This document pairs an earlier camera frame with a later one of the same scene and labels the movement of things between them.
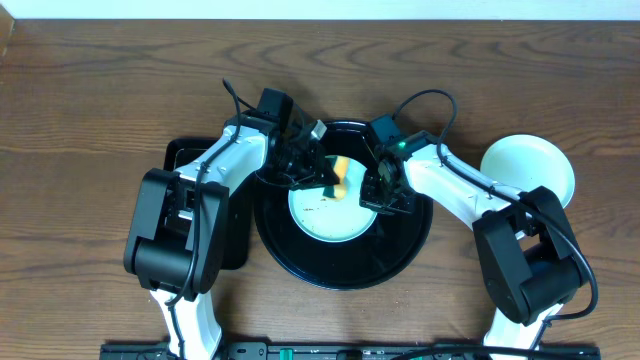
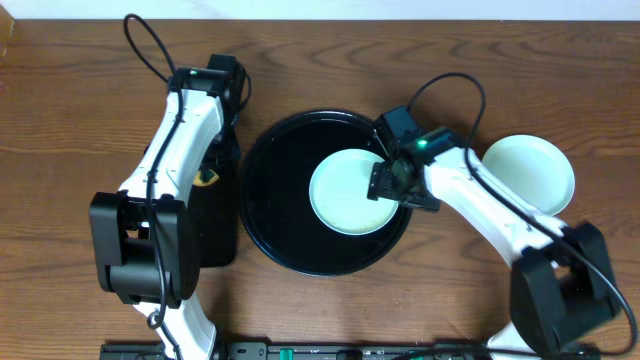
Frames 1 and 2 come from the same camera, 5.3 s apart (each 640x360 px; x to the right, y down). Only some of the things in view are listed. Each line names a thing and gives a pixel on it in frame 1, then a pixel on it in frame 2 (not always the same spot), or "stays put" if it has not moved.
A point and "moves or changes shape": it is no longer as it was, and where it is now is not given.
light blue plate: x=522 y=161 stays put
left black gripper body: x=307 y=167 → x=215 y=215
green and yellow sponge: x=338 y=190 moves or changes shape
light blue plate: x=332 y=220 moves or changes shape
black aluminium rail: x=351 y=351 stays put
